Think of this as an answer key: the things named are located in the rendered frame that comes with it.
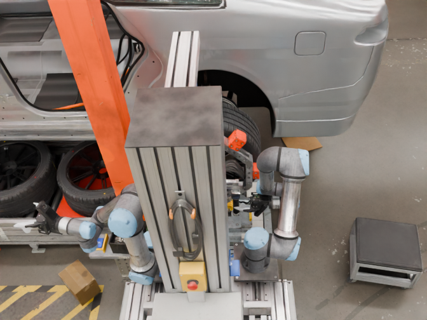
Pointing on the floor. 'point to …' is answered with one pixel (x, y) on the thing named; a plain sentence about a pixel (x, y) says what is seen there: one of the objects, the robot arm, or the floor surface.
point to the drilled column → (124, 268)
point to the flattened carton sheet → (302, 143)
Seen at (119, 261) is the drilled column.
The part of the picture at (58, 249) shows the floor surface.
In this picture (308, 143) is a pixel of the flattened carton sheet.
